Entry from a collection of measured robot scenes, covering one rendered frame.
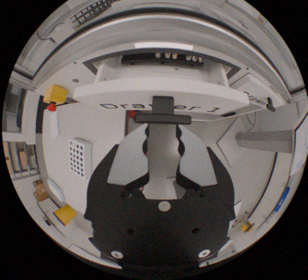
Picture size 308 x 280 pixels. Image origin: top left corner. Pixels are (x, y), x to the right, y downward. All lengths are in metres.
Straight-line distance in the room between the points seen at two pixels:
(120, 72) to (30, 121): 0.71
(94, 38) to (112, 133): 0.25
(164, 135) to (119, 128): 0.78
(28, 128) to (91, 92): 0.71
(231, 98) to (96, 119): 0.34
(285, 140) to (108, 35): 1.04
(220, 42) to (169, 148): 1.01
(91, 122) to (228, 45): 0.39
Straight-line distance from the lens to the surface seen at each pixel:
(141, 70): 0.25
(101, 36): 0.15
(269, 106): 0.32
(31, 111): 0.82
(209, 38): 0.15
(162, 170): 1.11
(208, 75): 0.27
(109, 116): 0.32
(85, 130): 0.37
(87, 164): 0.36
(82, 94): 0.16
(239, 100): 0.17
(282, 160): 3.10
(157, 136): 1.04
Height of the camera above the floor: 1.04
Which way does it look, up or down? 86 degrees down
